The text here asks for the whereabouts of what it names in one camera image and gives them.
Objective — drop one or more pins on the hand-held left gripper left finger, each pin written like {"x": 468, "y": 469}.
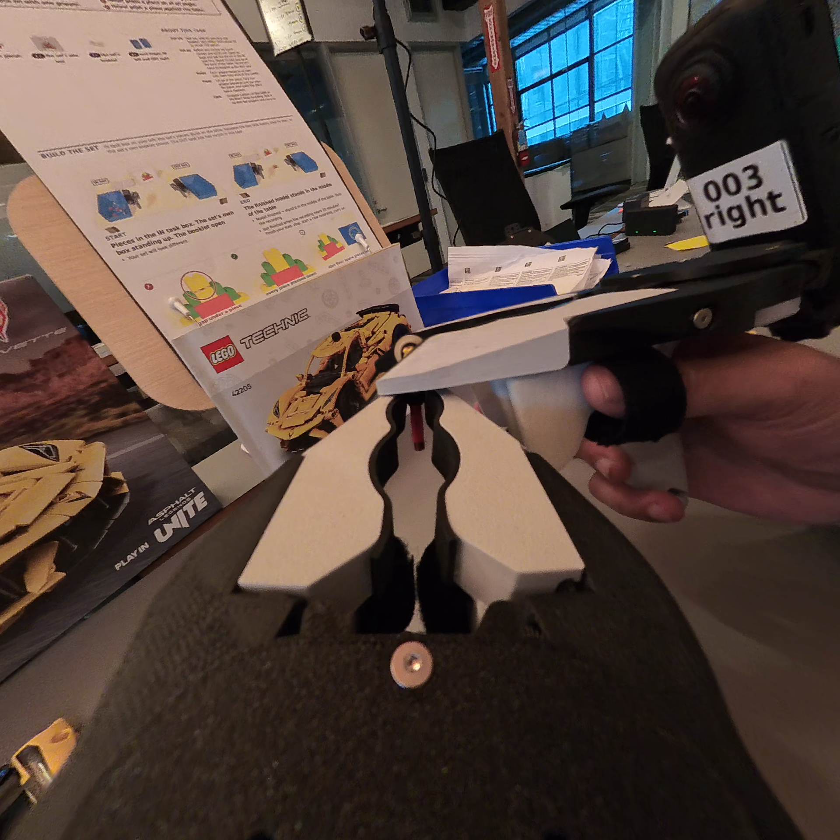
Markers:
{"x": 315, "y": 525}

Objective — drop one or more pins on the small black red-pin brick assembly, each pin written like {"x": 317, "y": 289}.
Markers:
{"x": 418, "y": 426}

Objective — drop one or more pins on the grey desk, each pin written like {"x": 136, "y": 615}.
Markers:
{"x": 226, "y": 476}

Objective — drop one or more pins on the white paper sheets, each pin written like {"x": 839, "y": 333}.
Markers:
{"x": 525, "y": 269}

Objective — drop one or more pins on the yellow brick car body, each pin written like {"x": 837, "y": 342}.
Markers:
{"x": 46, "y": 748}

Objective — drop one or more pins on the black office chair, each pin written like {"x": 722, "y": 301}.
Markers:
{"x": 492, "y": 190}

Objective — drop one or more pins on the dark car set box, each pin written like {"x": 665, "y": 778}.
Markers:
{"x": 79, "y": 407}

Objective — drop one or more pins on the instruction poster board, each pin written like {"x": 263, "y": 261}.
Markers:
{"x": 164, "y": 164}

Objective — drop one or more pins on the black electronic box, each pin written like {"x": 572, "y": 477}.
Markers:
{"x": 649, "y": 220}

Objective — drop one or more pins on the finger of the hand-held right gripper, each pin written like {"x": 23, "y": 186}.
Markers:
{"x": 485, "y": 348}

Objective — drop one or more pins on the yellow paper scrap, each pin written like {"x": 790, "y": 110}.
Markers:
{"x": 686, "y": 242}

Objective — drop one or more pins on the blue plastic bin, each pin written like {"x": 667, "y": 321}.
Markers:
{"x": 459, "y": 308}

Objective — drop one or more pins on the black stand pole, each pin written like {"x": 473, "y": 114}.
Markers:
{"x": 400, "y": 131}

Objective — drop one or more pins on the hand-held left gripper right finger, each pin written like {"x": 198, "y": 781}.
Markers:
{"x": 512, "y": 525}

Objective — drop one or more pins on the person's right hand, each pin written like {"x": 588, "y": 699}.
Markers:
{"x": 754, "y": 426}

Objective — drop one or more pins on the white instruction booklet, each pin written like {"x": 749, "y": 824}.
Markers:
{"x": 282, "y": 367}

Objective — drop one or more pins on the wooden post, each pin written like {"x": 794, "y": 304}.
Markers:
{"x": 499, "y": 79}

